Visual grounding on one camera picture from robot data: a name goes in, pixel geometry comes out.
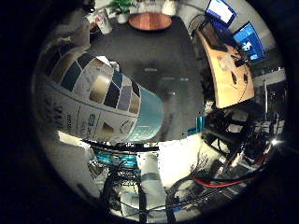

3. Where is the white container on desk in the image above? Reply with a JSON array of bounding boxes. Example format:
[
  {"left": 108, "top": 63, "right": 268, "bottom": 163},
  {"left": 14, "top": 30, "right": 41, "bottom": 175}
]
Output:
[{"left": 217, "top": 55, "right": 235, "bottom": 73}]

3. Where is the monitor with blue screen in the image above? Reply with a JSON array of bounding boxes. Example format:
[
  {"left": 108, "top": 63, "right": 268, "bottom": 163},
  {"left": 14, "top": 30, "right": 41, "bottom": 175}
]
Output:
[{"left": 233, "top": 21, "right": 266, "bottom": 63}]

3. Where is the red-brown cup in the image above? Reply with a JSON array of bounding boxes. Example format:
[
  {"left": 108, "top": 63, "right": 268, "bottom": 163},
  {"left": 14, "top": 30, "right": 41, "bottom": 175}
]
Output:
[{"left": 87, "top": 21, "right": 98, "bottom": 34}]

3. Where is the round wooden board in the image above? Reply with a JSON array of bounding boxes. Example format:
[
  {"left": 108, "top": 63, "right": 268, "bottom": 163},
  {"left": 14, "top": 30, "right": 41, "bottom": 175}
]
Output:
[{"left": 128, "top": 11, "right": 173, "bottom": 32}]

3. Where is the curved wooden desk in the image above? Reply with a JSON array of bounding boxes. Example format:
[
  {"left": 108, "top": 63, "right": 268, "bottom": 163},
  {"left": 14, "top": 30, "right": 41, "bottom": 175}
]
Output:
[{"left": 195, "top": 29, "right": 256, "bottom": 109}]

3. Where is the black cable bundle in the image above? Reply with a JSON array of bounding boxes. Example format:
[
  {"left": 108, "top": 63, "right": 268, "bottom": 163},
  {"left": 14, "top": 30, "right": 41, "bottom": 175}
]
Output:
[{"left": 99, "top": 161, "right": 148, "bottom": 224}]

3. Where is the spray bottle with mosaic label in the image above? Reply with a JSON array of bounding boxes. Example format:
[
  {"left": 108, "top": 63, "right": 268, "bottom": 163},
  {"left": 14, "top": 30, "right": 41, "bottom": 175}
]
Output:
[{"left": 33, "top": 43, "right": 165, "bottom": 145}]

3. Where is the monitor with white screen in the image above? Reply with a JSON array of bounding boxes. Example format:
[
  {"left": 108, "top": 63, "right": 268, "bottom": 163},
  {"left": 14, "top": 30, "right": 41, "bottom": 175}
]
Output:
[{"left": 205, "top": 0, "right": 237, "bottom": 28}]

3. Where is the bright green potted plant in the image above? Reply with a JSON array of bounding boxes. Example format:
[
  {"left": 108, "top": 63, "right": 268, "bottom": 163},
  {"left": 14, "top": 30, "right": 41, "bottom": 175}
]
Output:
[{"left": 107, "top": 0, "right": 135, "bottom": 24}]

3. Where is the red cable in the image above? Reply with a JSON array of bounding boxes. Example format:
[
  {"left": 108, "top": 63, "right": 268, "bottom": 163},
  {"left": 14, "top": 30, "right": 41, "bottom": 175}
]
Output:
[{"left": 191, "top": 174, "right": 269, "bottom": 189}]

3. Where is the small grey-leaved potted plant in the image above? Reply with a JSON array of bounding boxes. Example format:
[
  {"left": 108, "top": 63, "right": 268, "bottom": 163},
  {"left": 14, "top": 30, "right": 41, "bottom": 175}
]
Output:
[{"left": 130, "top": 0, "right": 162, "bottom": 14}]

